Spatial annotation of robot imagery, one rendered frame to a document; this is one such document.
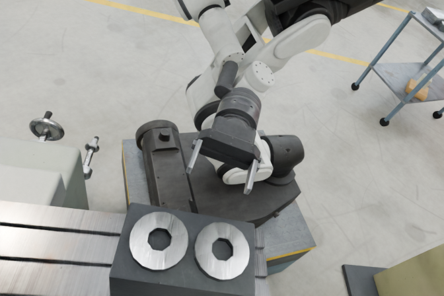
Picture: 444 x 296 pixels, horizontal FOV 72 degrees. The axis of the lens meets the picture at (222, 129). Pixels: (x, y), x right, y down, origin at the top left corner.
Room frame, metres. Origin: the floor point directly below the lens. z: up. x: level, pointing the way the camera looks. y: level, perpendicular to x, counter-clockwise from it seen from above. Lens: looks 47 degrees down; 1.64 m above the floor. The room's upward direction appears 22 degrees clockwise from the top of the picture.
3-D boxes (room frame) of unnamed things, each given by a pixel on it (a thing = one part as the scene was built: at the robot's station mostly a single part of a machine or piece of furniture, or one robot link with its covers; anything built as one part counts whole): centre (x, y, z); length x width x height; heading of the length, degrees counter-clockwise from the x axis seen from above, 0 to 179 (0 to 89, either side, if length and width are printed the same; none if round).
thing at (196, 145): (0.32, 0.03, 1.20); 0.06 x 0.02 x 0.03; 2
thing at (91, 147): (0.62, 0.45, 0.55); 0.22 x 0.06 x 0.06; 16
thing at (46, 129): (0.55, 0.58, 0.67); 0.16 x 0.12 x 0.12; 16
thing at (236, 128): (0.42, -0.02, 1.20); 0.13 x 0.12 x 0.10; 92
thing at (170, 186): (0.78, -0.09, 0.59); 0.64 x 0.52 x 0.33; 123
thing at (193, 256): (0.19, -0.02, 1.07); 0.22 x 0.12 x 0.20; 103
